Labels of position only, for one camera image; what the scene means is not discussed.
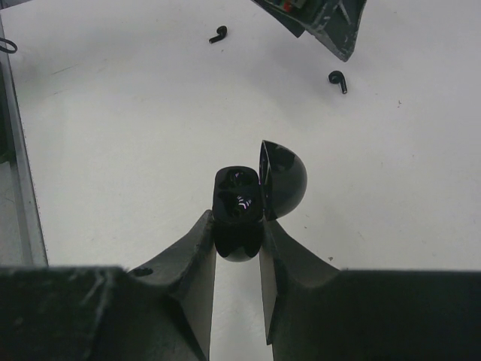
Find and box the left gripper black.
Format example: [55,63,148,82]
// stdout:
[254,0,367,62]

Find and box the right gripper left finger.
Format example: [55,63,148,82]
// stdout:
[1,211,216,360]

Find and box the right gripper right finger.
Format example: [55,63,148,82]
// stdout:
[259,221,480,360]

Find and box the black earbud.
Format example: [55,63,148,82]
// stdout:
[209,26,228,44]
[328,71,348,94]

